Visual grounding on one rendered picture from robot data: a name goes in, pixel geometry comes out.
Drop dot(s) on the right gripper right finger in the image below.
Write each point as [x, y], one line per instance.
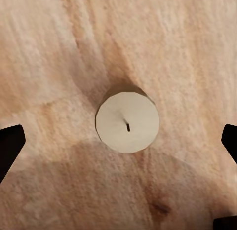
[229, 140]

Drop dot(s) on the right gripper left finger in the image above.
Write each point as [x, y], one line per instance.
[12, 140]

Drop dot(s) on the pillar candle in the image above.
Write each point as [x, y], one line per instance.
[127, 119]

